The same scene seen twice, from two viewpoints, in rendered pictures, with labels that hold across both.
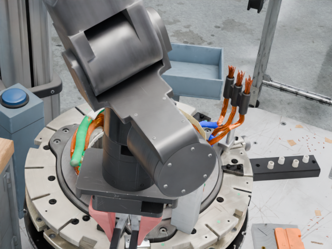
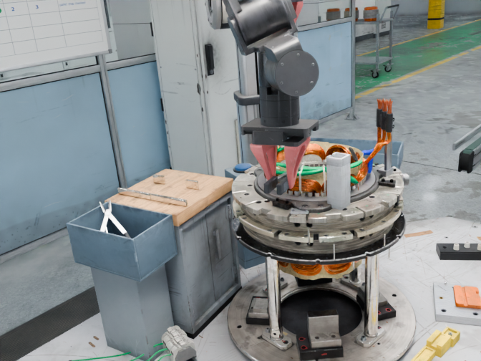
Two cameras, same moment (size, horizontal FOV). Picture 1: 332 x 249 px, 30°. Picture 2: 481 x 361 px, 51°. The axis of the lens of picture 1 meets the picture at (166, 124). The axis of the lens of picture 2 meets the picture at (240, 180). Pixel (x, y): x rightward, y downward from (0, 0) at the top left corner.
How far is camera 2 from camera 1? 0.40 m
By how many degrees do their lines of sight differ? 28
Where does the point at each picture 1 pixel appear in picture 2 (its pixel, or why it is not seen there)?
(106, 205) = (260, 138)
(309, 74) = not seen: outside the picture
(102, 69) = (246, 18)
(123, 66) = (260, 17)
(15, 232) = (235, 261)
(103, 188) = (258, 126)
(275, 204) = (459, 275)
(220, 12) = (453, 205)
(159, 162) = (276, 64)
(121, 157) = (267, 97)
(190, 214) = (339, 188)
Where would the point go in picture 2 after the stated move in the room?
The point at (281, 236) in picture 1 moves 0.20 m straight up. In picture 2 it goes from (459, 291) to (467, 205)
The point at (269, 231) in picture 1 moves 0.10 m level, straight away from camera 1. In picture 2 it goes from (448, 288) to (462, 267)
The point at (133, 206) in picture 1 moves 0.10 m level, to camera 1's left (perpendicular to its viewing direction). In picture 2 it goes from (278, 137) to (214, 135)
